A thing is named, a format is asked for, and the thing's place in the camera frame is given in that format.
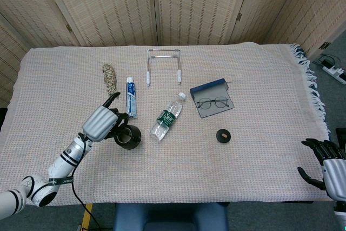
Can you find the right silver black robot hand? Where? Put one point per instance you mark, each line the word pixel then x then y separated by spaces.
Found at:
pixel 335 177

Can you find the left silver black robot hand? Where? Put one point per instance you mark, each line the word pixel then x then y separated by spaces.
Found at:
pixel 100 124

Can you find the dark green cast iron teapot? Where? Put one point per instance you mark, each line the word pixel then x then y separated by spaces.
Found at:
pixel 132 137

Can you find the small black lid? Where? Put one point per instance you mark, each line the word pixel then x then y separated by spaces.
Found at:
pixel 220 137

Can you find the blue white toothpaste tube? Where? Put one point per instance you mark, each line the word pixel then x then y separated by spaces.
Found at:
pixel 131 98

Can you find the black box on floor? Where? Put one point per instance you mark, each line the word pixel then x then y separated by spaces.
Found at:
pixel 341 133

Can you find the clear water bottle green label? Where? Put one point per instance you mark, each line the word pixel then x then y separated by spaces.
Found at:
pixel 165 118

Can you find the yellow floor tape strip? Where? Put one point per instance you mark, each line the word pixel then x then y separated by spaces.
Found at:
pixel 86 214

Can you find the beige woven tablecloth with fringe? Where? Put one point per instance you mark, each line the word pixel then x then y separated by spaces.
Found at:
pixel 189 166

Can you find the brass screen hinge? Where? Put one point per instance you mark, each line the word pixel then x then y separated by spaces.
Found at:
pixel 69 28
pixel 239 16

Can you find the white power strip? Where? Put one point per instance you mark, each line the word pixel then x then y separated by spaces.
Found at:
pixel 333 71

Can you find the blue open glasses case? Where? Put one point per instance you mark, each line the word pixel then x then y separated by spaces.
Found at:
pixel 208 86

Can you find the blue padded seat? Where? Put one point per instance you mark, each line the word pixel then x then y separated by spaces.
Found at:
pixel 170 216

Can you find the woven folding screen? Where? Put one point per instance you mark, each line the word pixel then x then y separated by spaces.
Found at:
pixel 189 6

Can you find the thin black frame eyeglasses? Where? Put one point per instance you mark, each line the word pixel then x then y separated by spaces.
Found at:
pixel 205 104

